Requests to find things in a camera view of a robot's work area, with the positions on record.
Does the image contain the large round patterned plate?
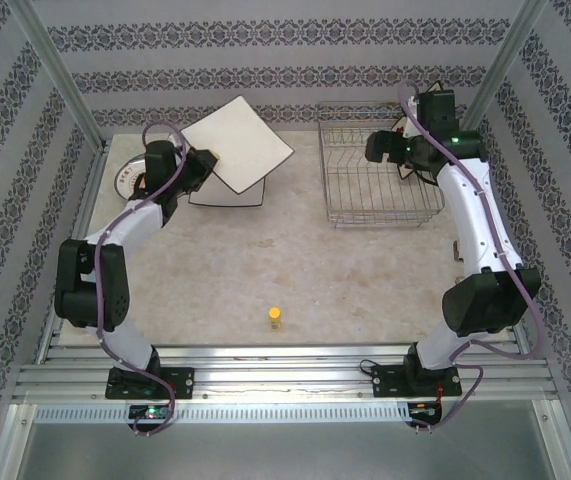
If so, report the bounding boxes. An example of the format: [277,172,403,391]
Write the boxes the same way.
[112,153,150,201]

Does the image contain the small round patterned plate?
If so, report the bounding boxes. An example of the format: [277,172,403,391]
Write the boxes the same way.
[114,158,149,200]

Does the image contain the aluminium mounting rails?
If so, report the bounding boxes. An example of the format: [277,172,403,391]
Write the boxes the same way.
[12,342,560,401]

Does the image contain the circuit board green light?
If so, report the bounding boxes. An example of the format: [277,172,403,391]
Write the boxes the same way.
[128,403,170,421]

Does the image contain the grey metal panel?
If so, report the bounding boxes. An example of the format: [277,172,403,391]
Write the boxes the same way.
[4,403,569,480]

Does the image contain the aluminium side rail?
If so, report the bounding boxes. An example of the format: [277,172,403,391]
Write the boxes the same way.
[454,144,535,360]
[34,142,112,365]

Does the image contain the metal wire dish rack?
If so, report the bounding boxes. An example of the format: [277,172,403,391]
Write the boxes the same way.
[318,102,446,230]

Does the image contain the aluminium frame post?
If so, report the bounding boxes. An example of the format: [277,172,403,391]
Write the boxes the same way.
[457,0,550,147]
[7,0,112,151]

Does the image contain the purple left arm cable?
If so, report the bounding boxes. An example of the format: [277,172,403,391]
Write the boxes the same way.
[93,121,189,436]

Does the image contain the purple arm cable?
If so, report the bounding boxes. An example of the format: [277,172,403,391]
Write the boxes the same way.
[397,79,547,435]
[93,121,189,436]

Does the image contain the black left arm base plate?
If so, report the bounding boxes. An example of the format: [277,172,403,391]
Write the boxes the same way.
[104,367,195,400]

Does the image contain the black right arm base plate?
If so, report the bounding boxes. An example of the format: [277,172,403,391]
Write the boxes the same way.
[372,364,462,399]

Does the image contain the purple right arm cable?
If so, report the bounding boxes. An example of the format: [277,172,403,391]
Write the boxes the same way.
[397,79,547,435]

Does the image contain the white slotted cable duct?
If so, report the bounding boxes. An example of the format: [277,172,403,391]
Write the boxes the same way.
[32,402,411,424]

